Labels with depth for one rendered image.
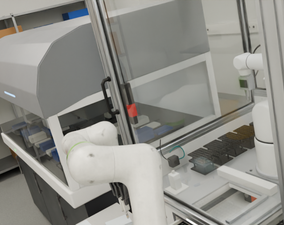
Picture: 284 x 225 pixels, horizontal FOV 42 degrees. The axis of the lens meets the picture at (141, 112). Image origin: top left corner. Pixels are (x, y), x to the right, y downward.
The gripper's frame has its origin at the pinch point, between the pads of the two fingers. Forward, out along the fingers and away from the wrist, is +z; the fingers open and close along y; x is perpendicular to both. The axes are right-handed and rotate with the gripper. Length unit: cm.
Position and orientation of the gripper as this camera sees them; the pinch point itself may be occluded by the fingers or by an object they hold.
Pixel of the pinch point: (124, 203)
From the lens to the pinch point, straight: 172.4
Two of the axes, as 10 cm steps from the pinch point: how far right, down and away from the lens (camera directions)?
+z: 2.2, 9.2, 3.1
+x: -6.5, 3.8, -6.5
